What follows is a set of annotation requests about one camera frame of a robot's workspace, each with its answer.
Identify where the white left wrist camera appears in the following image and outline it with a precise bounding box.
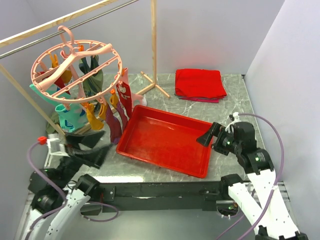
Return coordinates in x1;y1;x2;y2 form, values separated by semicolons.
37;133;69;157

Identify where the purple maroon sock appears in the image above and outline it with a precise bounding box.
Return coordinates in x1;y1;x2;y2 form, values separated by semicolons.
105;104;122;145
116;101;128;131

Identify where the metal hanging rod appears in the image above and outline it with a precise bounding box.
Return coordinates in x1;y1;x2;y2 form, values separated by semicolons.
0;0;137;59

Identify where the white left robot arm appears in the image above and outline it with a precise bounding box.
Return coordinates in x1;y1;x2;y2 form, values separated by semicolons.
22;130;112;240

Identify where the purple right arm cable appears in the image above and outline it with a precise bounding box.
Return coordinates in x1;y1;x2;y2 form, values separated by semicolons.
212;112;286;240

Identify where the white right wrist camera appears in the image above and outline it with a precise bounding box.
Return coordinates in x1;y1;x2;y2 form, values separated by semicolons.
225;112;241;134

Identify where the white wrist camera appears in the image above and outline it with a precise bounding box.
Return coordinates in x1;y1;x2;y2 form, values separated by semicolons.
37;133;69;157
225;112;241;134

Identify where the yellow orange sock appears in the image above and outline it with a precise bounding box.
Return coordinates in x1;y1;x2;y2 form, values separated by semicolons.
86;103;104;131
50;54;72;84

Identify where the pink round clip hanger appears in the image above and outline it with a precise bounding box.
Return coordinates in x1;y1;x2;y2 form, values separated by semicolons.
30;25;123;106

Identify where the wooden clothes rack frame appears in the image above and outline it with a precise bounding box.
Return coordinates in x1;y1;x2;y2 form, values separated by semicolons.
0;0;171;135

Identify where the teal patterned sock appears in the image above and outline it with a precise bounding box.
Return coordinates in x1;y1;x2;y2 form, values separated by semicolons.
29;83;61;100
55;103;88;133

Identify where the red cat pattern sock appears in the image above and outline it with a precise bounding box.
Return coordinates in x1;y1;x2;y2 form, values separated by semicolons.
116;82;132;118

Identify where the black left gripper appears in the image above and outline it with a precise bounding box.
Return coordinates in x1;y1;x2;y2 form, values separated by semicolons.
55;129;113;188

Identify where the red plastic tray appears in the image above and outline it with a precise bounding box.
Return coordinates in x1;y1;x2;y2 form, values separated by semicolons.
116;105;211;179

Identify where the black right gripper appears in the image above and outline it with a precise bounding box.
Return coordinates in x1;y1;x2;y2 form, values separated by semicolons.
195;120;241;155

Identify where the dark green camouflage sock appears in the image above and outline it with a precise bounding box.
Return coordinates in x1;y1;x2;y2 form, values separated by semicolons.
78;55;104;97

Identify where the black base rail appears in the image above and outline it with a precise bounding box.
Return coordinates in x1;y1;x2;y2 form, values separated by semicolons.
27;172;246;218

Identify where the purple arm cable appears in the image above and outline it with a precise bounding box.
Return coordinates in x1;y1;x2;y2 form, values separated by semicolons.
212;112;286;240
24;142;119;240

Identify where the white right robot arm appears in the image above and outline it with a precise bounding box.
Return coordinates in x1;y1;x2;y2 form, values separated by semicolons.
196;121;308;240

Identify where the folded red cloth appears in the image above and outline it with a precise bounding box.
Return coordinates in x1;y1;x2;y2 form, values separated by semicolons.
174;68;227;103

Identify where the red sock on hanger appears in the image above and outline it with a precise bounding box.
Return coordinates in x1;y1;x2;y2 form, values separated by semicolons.
37;71;70;95

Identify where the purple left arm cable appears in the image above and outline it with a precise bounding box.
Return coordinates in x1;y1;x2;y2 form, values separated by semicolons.
24;142;119;240

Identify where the pink ribbed sock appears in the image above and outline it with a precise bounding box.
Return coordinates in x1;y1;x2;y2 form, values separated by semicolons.
121;67;147;109

